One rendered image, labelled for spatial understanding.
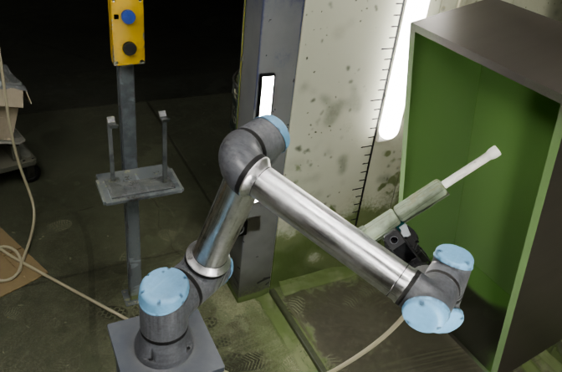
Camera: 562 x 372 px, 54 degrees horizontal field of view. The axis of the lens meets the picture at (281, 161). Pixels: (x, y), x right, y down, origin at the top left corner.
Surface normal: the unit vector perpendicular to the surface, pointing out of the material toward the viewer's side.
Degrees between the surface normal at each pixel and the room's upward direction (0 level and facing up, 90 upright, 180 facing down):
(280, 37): 90
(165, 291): 5
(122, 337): 0
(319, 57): 90
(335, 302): 0
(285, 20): 90
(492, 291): 12
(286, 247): 90
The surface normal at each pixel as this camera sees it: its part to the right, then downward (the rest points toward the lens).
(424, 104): 0.47, 0.49
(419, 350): 0.10, -0.86
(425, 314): -0.47, 0.43
